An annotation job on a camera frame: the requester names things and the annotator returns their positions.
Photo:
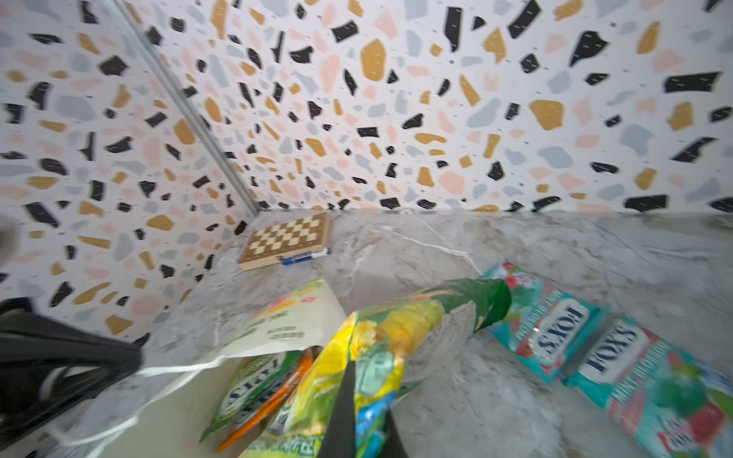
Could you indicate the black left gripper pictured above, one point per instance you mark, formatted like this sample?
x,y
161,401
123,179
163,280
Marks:
x,y
48,368

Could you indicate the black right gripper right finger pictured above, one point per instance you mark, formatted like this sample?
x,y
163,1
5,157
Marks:
x,y
392,446

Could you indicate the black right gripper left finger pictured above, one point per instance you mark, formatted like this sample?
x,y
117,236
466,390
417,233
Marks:
x,y
340,438

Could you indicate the green yellow Fox's candy packet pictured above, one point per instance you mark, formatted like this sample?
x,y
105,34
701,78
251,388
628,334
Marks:
x,y
396,345

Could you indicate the teal Fox's candy packet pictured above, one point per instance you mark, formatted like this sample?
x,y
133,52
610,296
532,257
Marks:
x,y
670,403
544,326

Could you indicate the orange edged snack packet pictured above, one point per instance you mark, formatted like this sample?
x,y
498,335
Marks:
x,y
273,402

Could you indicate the blue white marker pen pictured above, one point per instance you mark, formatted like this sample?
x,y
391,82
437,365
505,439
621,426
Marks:
x,y
309,256

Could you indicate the wooden chessboard box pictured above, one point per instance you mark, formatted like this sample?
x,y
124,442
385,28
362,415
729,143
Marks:
x,y
282,241

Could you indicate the aluminium corner post left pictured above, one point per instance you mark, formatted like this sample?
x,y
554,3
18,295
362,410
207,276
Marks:
x,y
171,86

